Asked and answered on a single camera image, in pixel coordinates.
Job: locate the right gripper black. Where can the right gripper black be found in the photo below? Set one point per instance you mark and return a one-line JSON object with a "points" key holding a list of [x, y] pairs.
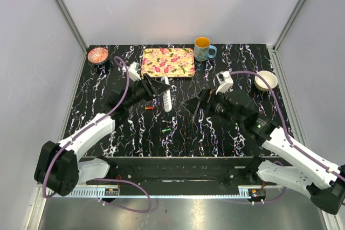
{"points": [[208, 97]]}

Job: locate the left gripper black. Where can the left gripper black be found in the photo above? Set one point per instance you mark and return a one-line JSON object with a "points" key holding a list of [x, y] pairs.
{"points": [[157, 88]]}

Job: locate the white remote control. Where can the white remote control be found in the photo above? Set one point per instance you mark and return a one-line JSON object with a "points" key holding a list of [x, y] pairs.
{"points": [[167, 102]]}

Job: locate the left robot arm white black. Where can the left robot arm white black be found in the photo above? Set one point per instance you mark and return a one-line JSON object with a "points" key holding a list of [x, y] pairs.
{"points": [[59, 166]]}

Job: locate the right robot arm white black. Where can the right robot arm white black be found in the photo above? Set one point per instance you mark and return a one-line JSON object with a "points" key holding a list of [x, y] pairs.
{"points": [[310, 174]]}

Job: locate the floral yellow tray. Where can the floral yellow tray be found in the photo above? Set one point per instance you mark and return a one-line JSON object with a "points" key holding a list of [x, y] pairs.
{"points": [[170, 62]]}

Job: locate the green yellow battery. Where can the green yellow battery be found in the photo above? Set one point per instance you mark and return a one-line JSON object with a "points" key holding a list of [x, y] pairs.
{"points": [[166, 130]]}

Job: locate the blue mug yellow inside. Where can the blue mug yellow inside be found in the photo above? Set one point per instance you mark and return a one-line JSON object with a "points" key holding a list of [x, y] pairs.
{"points": [[203, 50]]}

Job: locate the red patterned bowl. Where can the red patterned bowl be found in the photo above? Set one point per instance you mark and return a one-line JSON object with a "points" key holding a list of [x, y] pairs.
{"points": [[98, 55]]}

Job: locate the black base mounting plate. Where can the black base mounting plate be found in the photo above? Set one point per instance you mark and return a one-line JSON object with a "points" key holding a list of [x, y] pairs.
{"points": [[215, 174]]}

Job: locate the cream white bowl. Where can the cream white bowl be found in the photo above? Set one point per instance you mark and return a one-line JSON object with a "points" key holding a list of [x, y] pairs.
{"points": [[269, 77]]}

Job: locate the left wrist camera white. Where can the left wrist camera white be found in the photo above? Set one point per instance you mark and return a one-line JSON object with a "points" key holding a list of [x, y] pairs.
{"points": [[133, 72]]}

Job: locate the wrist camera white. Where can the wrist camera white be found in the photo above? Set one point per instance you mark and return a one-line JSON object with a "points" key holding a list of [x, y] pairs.
{"points": [[225, 81], [133, 72]]}

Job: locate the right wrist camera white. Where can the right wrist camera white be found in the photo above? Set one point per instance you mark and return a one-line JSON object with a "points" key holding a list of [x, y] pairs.
{"points": [[225, 81]]}

